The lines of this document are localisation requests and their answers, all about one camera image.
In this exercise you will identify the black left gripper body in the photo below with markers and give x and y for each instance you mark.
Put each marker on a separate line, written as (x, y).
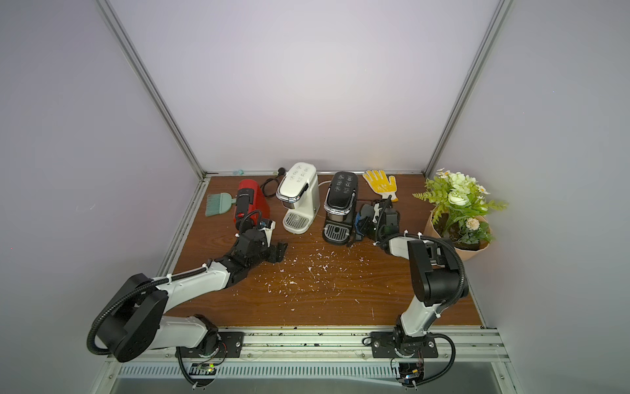
(257, 259)

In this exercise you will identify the red coffee machine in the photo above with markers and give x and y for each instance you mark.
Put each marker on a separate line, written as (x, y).
(250, 198)

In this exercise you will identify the black coffee machine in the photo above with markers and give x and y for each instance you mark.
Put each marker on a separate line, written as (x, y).
(340, 206)

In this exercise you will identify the white coffee machine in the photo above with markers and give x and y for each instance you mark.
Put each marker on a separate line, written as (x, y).
(299, 193)

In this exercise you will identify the grey blue microfiber cloth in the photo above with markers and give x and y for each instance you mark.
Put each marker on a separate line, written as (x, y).
(365, 225)

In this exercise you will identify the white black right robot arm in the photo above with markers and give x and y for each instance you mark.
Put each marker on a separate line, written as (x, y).
(436, 272)

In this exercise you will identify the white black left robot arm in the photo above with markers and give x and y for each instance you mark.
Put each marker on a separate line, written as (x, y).
(137, 318)

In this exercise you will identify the yellow work glove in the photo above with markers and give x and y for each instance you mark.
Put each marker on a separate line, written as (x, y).
(382, 184)

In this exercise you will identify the green hand brush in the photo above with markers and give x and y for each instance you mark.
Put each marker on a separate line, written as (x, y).
(217, 204)

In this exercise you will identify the potted artificial plant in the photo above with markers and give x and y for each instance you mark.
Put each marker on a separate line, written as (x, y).
(460, 209)

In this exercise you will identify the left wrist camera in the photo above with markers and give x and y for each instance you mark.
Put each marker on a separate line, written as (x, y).
(267, 226)

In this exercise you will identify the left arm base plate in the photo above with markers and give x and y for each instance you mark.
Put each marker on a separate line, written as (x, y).
(224, 344)

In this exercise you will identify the aluminium rail frame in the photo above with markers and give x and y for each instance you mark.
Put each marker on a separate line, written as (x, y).
(362, 353)

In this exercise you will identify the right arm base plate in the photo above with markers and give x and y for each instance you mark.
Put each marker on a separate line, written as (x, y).
(387, 345)

